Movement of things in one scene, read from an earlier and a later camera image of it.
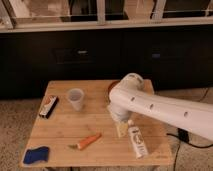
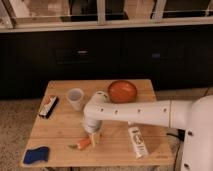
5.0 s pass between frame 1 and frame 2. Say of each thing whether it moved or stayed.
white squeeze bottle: stayed
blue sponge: stayed
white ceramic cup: stayed
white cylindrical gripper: moved
